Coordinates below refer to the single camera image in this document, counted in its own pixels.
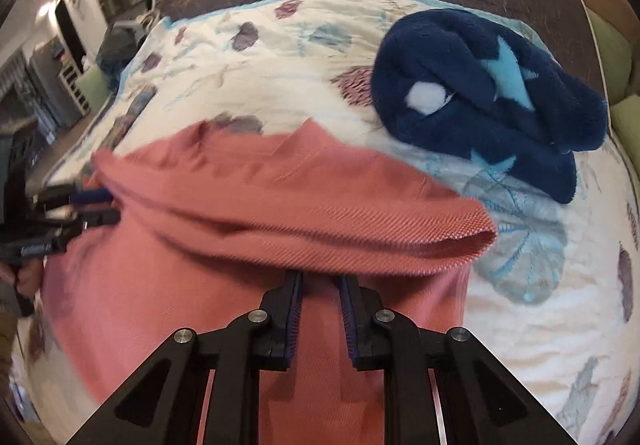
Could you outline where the navy star fleece blanket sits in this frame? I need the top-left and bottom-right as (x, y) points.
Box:
(371, 9), (608, 204)

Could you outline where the left hand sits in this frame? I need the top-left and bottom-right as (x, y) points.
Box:
(0, 260), (44, 298)

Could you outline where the green cushion far side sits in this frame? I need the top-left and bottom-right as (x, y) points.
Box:
(76, 66), (111, 113)

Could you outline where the dark clothes pile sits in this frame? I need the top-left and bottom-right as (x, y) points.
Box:
(96, 20), (150, 94)

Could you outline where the green pillow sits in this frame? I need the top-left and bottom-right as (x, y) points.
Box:
(611, 95), (640, 172)
(587, 8), (632, 106)

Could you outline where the white seashell quilt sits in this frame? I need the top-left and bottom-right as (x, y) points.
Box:
(47, 0), (639, 444)

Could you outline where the pink knit shirt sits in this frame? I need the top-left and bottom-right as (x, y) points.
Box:
(42, 121), (497, 444)

